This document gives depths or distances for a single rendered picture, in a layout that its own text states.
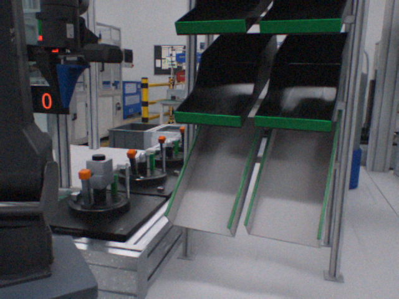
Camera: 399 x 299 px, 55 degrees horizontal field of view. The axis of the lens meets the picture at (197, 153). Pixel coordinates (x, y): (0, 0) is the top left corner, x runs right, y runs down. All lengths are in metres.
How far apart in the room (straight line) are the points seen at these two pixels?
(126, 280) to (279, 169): 0.36
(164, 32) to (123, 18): 1.40
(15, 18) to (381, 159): 1.68
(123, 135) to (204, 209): 2.20
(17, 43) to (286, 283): 0.67
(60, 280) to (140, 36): 11.92
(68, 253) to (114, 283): 0.26
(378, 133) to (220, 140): 1.15
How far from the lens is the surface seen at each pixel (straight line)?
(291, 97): 0.79
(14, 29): 0.43
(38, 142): 0.45
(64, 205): 0.96
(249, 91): 0.81
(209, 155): 0.82
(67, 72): 0.64
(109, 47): 0.61
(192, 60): 0.82
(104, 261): 0.75
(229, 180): 0.78
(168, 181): 1.12
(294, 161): 0.80
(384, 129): 1.89
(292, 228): 0.73
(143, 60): 12.21
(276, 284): 0.85
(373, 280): 0.94
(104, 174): 0.88
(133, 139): 2.89
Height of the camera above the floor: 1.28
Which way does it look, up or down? 12 degrees down
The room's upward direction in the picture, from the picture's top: 1 degrees clockwise
